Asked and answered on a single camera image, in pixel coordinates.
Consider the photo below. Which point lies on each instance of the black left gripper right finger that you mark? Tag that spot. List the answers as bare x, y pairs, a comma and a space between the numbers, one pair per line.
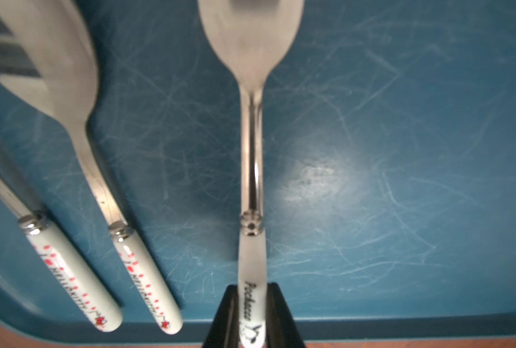
282, 331

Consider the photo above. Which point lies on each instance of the white handle fork black print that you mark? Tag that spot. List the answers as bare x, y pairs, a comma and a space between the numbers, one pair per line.
251, 38

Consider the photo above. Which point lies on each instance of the white red-dotted handle spoon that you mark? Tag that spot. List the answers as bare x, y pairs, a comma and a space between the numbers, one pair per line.
49, 62

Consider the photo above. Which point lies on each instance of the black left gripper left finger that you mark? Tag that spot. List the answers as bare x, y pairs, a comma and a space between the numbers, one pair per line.
223, 332

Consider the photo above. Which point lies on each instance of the teal plastic tray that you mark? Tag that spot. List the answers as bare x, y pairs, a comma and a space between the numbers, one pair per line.
390, 173

